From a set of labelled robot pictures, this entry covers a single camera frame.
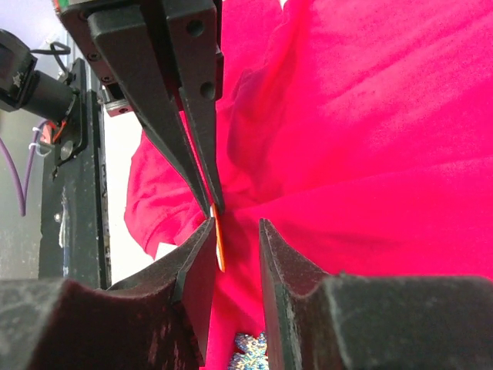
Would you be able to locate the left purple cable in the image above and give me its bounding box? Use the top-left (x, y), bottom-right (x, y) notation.
top-left (0, 119), bottom-right (51, 217)

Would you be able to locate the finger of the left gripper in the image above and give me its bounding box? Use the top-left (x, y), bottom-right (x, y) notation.
top-left (166, 7), bottom-right (224, 211)
top-left (88, 11), bottom-right (210, 216)

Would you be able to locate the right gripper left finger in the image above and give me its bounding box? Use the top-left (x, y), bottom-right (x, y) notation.
top-left (1, 219), bottom-right (216, 369)

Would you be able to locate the round orange brooch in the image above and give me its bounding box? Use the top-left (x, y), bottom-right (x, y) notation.
top-left (210, 203), bottom-right (226, 272)

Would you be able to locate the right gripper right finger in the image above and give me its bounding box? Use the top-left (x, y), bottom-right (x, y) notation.
top-left (259, 219), bottom-right (492, 369)

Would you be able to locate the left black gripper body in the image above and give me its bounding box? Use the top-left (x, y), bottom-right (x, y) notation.
top-left (57, 1), bottom-right (223, 116)

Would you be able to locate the black metal base rail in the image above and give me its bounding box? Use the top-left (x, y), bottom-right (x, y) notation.
top-left (39, 59), bottom-right (111, 289)

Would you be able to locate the red t-shirt garment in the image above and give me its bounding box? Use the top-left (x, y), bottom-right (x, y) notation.
top-left (123, 0), bottom-right (493, 370)

